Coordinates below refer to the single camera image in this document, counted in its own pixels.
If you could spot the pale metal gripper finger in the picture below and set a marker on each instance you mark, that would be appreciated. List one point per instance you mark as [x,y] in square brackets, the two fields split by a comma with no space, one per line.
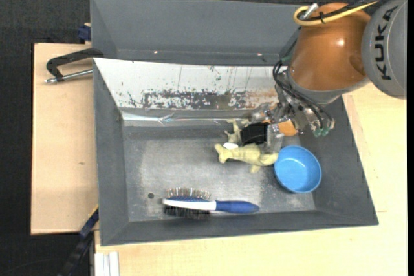
[276,139]
[263,114]

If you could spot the orange rounded block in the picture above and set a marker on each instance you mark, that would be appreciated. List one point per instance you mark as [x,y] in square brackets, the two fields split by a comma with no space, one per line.
[287,127]

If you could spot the black box-shaped object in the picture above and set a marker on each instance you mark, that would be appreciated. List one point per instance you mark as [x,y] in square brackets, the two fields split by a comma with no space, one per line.
[254,133]

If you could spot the pale yellow toy animal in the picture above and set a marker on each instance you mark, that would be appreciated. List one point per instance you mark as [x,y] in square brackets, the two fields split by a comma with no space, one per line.
[246,155]

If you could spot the blue bowl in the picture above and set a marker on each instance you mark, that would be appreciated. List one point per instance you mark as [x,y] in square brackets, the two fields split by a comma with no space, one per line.
[297,169]

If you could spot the blue and white hairbrush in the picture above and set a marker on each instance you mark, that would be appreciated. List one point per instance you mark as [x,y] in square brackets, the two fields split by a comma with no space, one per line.
[233,206]

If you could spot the grey metal bin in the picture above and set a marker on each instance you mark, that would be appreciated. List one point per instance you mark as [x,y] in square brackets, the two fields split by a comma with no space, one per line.
[181,171]

